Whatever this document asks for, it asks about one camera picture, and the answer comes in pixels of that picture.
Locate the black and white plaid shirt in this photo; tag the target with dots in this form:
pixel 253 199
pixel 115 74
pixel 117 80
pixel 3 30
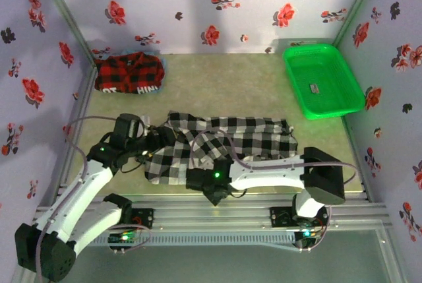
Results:
pixel 250 131

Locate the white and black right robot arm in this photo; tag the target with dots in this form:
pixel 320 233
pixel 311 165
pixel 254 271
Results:
pixel 270 177

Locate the right controller circuit board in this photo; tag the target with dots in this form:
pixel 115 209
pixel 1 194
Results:
pixel 308 234

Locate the aluminium corner post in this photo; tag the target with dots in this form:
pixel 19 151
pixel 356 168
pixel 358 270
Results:
pixel 356 6
pixel 66 16

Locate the aluminium rail frame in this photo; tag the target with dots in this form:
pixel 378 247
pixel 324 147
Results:
pixel 211 212

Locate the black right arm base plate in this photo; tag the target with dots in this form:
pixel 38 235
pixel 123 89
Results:
pixel 280 217

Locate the left controller circuit board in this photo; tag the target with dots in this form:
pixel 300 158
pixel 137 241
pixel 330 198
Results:
pixel 123 237

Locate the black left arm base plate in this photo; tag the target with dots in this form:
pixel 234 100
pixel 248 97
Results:
pixel 145 218

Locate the red and black plaid shirt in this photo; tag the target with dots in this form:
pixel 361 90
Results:
pixel 128 72

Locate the green plastic basket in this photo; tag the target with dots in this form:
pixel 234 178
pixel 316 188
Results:
pixel 323 81

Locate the aluminium side rail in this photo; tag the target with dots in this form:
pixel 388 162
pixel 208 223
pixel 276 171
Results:
pixel 80 108
pixel 349 131

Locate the small grey label sticker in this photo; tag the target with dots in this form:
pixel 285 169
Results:
pixel 314 88

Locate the controller circuit board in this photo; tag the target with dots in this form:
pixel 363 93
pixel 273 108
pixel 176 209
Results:
pixel 308 234
pixel 123 237

